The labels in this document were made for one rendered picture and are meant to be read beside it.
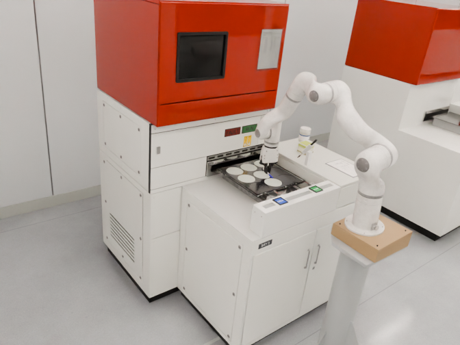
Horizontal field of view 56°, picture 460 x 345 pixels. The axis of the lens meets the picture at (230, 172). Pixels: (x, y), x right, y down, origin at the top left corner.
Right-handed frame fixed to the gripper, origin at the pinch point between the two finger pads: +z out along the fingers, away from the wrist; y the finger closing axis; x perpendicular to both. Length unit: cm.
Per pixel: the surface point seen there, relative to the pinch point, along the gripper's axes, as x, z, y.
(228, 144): -17.4, -10.3, 18.6
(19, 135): -136, 24, 140
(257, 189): 16.9, 2.5, 14.0
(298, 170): 3.8, 0.0, -18.4
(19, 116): -137, 10, 138
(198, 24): -4, -79, 46
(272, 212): 49, -2, 21
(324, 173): 18.3, -4.0, -27.0
